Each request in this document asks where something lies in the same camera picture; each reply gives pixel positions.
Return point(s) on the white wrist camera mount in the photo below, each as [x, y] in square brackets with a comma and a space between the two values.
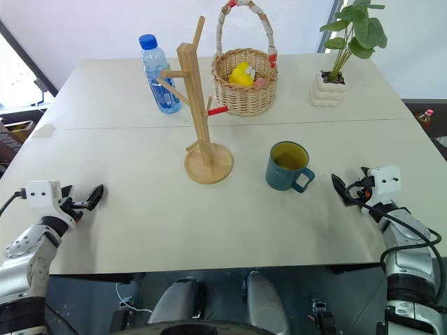
[42, 195]
[386, 179]

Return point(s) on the green leafy plant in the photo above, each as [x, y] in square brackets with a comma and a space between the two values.
[363, 31]

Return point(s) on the wooden mug tree stand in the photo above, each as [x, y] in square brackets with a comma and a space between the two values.
[202, 139]

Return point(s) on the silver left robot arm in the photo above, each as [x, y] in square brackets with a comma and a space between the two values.
[24, 251]

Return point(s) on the pink toy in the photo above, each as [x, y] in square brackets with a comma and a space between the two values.
[261, 81]

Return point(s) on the white wavy plant pot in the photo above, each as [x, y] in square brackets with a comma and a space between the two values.
[326, 92]

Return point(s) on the blue mug with yellow inside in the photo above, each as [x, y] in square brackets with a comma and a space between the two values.
[283, 174]

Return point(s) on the pink-capped orange drink bottle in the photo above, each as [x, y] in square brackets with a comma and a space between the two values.
[425, 120]

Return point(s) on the brown wooden crate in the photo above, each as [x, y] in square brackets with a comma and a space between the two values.
[19, 130]

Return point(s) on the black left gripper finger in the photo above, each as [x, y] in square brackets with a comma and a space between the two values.
[95, 196]
[67, 190]

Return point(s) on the black clamp device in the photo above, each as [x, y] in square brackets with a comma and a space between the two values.
[323, 315]

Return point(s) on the clear blue-capped water bottle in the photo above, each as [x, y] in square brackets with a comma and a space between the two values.
[157, 76]

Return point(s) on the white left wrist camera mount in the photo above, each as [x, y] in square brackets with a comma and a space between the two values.
[42, 195]

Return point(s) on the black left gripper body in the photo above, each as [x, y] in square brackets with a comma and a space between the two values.
[70, 203]

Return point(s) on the yellow toy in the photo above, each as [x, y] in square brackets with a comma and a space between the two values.
[240, 75]

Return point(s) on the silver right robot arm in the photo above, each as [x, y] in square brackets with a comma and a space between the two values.
[408, 258]

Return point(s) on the grey rounded robot leg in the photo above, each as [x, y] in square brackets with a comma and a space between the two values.
[174, 300]
[265, 300]

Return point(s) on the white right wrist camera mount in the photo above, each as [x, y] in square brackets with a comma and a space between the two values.
[386, 179]

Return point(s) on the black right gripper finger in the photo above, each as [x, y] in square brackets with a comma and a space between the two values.
[339, 188]
[365, 171]

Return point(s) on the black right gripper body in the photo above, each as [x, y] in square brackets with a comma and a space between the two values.
[361, 190]

